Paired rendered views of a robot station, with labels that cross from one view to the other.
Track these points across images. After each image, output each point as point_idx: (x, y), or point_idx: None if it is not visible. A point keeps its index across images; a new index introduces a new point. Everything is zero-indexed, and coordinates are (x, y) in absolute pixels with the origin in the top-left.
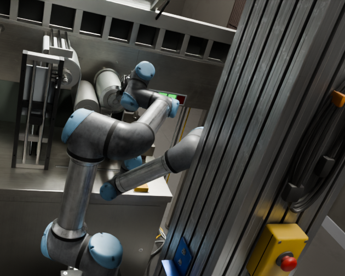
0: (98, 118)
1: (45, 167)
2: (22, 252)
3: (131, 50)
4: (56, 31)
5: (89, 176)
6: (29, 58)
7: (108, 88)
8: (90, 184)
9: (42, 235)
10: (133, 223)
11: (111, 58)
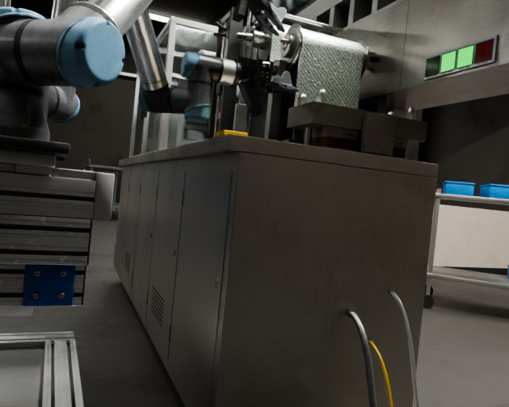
0: None
1: None
2: (169, 250)
3: (400, 5)
4: (335, 35)
5: (53, 5)
6: (221, 22)
7: (286, 34)
8: (54, 15)
9: (176, 224)
10: (213, 211)
11: (379, 33)
